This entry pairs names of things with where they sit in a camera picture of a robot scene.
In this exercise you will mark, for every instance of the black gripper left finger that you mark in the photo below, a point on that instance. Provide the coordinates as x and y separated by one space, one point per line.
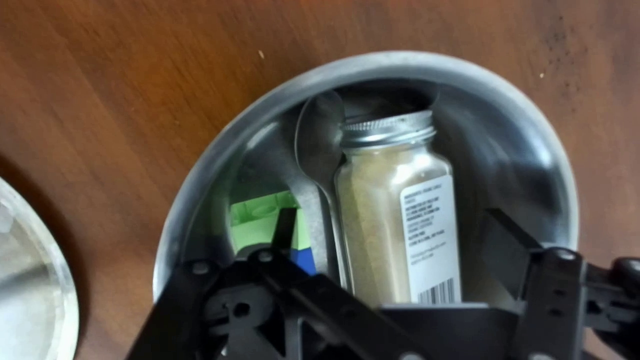
268 308

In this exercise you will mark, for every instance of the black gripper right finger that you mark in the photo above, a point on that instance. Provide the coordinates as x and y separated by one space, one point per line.
546 285

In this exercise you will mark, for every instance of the glass spice bottle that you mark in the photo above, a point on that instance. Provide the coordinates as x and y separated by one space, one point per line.
399 212

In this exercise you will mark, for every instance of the silver pot lid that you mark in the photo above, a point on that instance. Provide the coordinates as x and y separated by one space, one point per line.
38 302

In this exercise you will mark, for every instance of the green blue packet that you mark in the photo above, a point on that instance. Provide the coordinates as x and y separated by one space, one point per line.
254 223

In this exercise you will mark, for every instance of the silver metal spoon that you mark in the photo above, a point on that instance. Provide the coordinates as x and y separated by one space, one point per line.
317 146

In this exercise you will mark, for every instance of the silver pot with handle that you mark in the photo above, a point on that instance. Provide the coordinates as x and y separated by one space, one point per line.
501 146

